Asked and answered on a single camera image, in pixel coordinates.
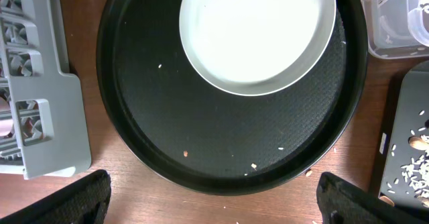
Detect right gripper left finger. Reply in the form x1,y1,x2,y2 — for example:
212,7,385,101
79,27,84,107
1,170,111,224

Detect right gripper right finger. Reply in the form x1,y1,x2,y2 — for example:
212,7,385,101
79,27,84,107
316,172,426,224

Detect food scraps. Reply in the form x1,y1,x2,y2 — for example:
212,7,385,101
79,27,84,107
380,109,428,211

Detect grey round plate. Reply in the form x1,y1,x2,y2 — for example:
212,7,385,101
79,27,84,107
179,0,336,97

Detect pink plastic cup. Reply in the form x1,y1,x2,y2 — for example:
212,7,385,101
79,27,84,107
1,98,13,137

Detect grey plastic dishwasher rack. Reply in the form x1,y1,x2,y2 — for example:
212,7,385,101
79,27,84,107
1,0,92,179

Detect clear plastic waste bin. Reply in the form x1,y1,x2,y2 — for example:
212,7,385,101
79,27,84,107
361,0,428,60

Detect black rectangular tray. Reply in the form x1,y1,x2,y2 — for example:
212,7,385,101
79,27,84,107
378,61,428,214

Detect round black serving tray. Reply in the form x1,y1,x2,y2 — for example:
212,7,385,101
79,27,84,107
97,0,367,195

